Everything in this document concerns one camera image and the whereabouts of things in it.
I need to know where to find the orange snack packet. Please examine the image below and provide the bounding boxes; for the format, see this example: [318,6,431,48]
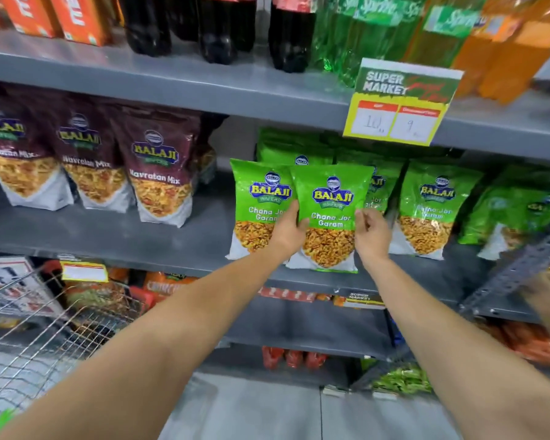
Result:
[141,271,199,304]

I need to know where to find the person's left hand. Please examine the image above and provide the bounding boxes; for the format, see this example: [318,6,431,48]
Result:
[268,200,310,260]

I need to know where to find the yellow and green price sign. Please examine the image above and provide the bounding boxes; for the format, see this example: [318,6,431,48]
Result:
[342,57,465,147]

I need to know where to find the wire shopping cart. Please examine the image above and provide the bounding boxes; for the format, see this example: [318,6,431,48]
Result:
[0,265,144,424]

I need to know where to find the person's right forearm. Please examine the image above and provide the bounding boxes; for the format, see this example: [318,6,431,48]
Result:
[359,255,550,440]

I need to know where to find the printed paper sheet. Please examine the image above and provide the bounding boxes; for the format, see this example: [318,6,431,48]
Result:
[0,256,66,317]

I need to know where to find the small shelf price label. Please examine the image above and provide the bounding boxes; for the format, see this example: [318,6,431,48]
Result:
[343,291,387,310]

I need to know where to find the orange snack bags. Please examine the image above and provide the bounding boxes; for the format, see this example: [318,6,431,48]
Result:
[476,316,550,371]

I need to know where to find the green soda bottle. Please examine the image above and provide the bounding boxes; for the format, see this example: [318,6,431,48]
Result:
[402,0,487,70]
[339,0,423,88]
[311,0,364,73]

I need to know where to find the grey metal shelf unit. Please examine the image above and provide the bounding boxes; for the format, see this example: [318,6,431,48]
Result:
[0,27,550,391]

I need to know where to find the person's left forearm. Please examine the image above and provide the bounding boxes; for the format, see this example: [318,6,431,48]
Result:
[0,246,295,440]

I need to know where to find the green snack pouch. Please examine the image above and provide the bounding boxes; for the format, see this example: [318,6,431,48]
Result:
[286,164,376,274]

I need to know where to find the red snack packets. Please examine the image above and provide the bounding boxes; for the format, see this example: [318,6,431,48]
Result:
[261,346,329,370]

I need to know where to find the small yellow price tag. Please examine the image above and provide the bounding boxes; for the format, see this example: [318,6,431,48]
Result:
[60,260,110,284]

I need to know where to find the orange soda bottle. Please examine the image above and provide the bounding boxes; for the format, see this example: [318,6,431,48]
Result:
[478,0,550,105]
[453,0,524,99]

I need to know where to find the green snack bags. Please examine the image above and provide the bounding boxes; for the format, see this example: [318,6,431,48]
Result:
[370,363,435,395]

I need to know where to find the dark cola bottle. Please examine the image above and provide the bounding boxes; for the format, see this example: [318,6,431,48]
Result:
[268,0,320,74]
[196,0,258,66]
[118,0,173,58]

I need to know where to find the maroon snack mix packet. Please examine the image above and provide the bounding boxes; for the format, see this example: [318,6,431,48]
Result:
[41,98,136,214]
[0,89,75,211]
[111,105,201,229]
[195,113,230,185]

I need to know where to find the row of green snack packets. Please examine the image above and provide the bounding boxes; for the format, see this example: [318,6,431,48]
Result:
[225,127,550,262]

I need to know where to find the slotted grey metal upright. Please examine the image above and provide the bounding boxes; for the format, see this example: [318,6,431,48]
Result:
[458,219,550,317]

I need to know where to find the person's right hand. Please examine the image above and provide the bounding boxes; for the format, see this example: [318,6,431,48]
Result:
[354,208,393,266]

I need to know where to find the red shelf label strip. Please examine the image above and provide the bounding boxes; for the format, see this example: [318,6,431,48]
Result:
[258,287,318,303]

